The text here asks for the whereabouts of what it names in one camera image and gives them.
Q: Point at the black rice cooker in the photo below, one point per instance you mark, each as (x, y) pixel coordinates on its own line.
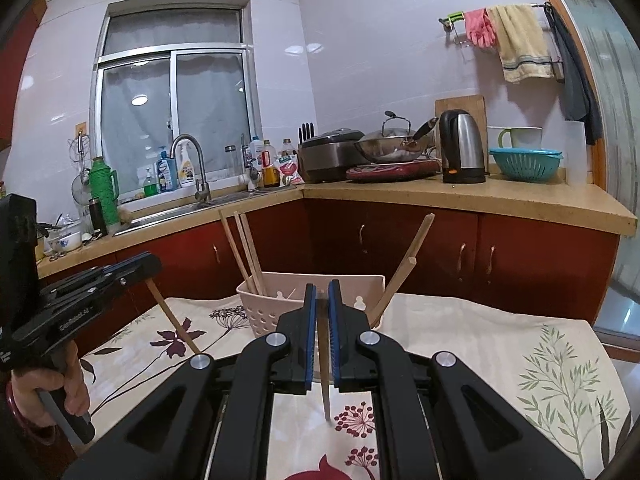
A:
(326, 158)

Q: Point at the dark hanging cloth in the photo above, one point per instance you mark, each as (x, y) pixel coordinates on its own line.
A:
(580, 103)

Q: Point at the green thermos jug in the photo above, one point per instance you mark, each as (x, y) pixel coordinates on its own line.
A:
(105, 187)

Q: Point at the wall towel rail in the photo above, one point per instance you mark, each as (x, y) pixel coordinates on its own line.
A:
(452, 19)

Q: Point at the pink rubber glove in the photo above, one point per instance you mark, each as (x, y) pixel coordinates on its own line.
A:
(479, 30)

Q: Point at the wooden chopstick in holder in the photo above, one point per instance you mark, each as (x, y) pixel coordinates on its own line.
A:
(419, 238)
(235, 252)

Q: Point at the cooking oil bottle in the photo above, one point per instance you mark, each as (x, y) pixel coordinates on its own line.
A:
(270, 171)

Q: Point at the knife block with knives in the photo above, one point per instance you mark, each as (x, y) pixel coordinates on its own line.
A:
(305, 132)

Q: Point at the floral tablecloth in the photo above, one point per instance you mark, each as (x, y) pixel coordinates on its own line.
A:
(434, 419)

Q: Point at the stainless electric kettle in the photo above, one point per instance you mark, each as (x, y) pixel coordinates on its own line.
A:
(463, 158)

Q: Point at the steel wok with lid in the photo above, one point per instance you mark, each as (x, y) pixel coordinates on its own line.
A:
(396, 141)

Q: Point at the person left hand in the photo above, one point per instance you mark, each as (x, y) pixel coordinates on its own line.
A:
(26, 382)

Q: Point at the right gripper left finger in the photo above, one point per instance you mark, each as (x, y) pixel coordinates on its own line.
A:
(295, 369)

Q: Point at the white green-handled mug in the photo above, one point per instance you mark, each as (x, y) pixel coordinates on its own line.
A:
(527, 138)

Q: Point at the beige perforated utensil holder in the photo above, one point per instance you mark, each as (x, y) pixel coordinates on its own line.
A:
(286, 291)

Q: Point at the kitchen window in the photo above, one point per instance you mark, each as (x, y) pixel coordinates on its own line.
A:
(168, 71)

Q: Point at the white spray bottle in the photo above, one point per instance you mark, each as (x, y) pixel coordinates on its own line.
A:
(185, 166)

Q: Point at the red induction cooktop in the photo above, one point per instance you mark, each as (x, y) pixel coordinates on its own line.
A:
(398, 171)

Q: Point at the teal plastic colander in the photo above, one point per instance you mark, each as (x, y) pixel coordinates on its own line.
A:
(523, 164)

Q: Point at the small green bottle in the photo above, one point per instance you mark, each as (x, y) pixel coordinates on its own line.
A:
(150, 187)

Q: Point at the blue detergent bottle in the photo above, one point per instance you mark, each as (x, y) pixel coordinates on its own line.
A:
(166, 172)

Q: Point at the steel sink basin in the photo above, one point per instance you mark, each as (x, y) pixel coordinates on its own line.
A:
(181, 211)

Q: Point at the yellow hanging towel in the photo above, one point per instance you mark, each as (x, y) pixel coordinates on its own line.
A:
(522, 47)

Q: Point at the translucent plastic container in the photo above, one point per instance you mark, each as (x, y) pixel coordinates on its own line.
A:
(576, 159)

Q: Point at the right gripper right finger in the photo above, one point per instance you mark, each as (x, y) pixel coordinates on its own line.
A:
(350, 370)

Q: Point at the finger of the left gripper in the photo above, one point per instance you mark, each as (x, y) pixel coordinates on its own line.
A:
(107, 270)
(58, 321)

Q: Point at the red kitchen cabinets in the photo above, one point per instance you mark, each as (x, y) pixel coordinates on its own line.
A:
(513, 264)

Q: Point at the wooden cutting board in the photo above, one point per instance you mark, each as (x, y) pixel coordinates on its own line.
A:
(475, 105)

